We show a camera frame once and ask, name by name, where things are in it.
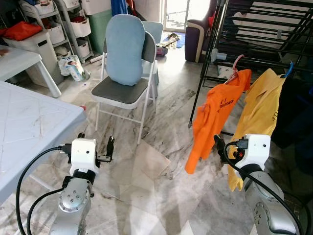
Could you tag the pink clothes hanger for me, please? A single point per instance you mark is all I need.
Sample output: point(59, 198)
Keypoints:
point(235, 63)

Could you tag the yellow t-shirt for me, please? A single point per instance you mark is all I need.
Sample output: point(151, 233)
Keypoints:
point(259, 107)

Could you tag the white plastic folding table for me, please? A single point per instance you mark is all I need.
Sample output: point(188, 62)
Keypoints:
point(34, 127)

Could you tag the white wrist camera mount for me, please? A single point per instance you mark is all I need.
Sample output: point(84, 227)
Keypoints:
point(257, 149)
point(83, 154)

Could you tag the purple armchair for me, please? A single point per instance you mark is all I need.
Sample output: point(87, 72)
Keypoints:
point(195, 39)

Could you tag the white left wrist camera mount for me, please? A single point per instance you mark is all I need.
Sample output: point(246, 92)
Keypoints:
point(83, 154)

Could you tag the orange red cloth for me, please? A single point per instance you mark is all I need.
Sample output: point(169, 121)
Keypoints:
point(22, 30)

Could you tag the white storage drawer rack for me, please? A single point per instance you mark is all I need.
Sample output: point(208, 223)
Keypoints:
point(80, 27)
point(44, 10)

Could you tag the blue floor mat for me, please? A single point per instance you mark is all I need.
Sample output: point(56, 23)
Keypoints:
point(178, 41)

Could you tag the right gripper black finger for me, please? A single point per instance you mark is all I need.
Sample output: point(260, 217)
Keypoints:
point(220, 144)

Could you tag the black drying rack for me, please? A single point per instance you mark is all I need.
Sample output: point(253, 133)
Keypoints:
point(212, 54)

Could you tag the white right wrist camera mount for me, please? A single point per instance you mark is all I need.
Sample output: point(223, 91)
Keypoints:
point(257, 149)

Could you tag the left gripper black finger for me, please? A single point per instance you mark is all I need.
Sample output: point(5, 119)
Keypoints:
point(81, 136)
point(110, 146)

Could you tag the printed plastic package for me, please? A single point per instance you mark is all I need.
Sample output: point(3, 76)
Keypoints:
point(72, 67)

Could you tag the pale blue chair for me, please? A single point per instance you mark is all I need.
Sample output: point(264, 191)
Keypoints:
point(154, 32)

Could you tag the white lidded bin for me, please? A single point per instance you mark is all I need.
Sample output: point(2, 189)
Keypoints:
point(39, 49)

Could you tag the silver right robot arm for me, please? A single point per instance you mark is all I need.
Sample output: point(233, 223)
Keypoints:
point(269, 215)

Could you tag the green storage bin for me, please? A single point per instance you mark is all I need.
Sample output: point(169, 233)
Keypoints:
point(100, 32)

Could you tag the dark hanging garment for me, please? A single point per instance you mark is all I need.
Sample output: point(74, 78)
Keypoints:
point(296, 112)

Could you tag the orange t-shirt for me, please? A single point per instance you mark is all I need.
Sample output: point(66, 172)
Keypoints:
point(215, 112)

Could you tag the grey folding chair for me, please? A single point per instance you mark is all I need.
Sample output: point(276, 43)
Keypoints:
point(115, 90)

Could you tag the blue plastic hanger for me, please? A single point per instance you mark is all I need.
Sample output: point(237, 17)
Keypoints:
point(289, 71)

